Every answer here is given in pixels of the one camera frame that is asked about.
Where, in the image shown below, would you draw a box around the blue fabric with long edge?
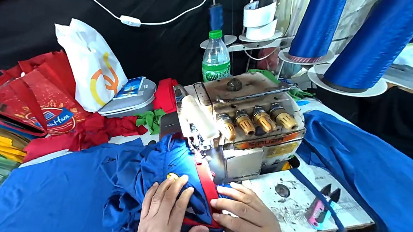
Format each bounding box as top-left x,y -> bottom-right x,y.
284,108 -> 413,232

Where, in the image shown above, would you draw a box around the red shopping bag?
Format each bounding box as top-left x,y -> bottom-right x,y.
0,42 -> 96,144

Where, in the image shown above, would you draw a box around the metal thread stand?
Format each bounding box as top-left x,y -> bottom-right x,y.
196,0 -> 400,102

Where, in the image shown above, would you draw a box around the person's right hand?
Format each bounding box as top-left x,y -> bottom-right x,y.
206,179 -> 303,232

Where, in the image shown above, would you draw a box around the overlock sewing machine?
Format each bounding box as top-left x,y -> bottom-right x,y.
153,59 -> 313,195

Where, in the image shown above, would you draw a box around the large blue thread cone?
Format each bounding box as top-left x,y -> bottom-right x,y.
287,0 -> 350,69
321,0 -> 413,101

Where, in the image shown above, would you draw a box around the pink and blue thread snips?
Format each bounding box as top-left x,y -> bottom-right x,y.
305,181 -> 342,232

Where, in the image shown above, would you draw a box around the person's left hand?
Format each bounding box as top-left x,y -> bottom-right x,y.
138,169 -> 217,232

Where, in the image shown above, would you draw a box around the white plastic bag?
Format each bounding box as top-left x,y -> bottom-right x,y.
43,16 -> 136,117

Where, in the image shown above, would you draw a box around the small green cloth scrap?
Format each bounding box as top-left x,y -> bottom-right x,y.
134,106 -> 167,136

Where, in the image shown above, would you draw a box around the gathered blue garment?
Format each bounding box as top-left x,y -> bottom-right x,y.
91,124 -> 237,232

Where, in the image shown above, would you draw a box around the crumpled red fabric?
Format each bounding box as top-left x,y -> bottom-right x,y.
22,101 -> 150,180

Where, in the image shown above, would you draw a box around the red fabric band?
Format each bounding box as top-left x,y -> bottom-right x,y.
180,155 -> 232,232

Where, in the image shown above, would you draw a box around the plastic bottle with green cap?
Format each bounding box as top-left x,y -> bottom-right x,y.
199,28 -> 236,86

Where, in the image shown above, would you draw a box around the dark blue fabric strip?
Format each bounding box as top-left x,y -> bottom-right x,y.
278,166 -> 363,232

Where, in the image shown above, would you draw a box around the flat blue fabric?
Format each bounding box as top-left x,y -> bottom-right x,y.
0,118 -> 147,232

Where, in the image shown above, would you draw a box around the folded red cloth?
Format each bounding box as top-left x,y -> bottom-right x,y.
151,76 -> 182,116

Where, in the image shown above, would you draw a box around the small blue thread spool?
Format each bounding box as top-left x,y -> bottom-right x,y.
205,0 -> 228,38

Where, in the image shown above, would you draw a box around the white sewing table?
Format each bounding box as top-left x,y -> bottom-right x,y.
11,60 -> 393,232

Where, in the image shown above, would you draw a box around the black curtain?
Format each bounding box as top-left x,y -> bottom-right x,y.
0,0 -> 288,157

